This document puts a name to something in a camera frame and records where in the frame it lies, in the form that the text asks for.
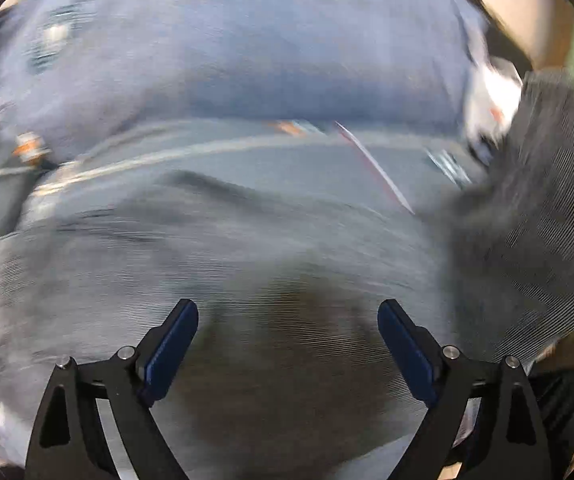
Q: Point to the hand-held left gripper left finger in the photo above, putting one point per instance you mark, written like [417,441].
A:
[169,355]

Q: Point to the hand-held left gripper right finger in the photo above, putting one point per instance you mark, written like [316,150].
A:
[407,355]

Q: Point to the grey denim pants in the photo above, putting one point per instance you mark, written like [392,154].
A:
[267,270]

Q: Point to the grey star-print bedsheet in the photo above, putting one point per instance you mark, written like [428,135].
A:
[267,160]

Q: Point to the white paper bag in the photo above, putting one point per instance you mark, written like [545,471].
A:
[492,100]

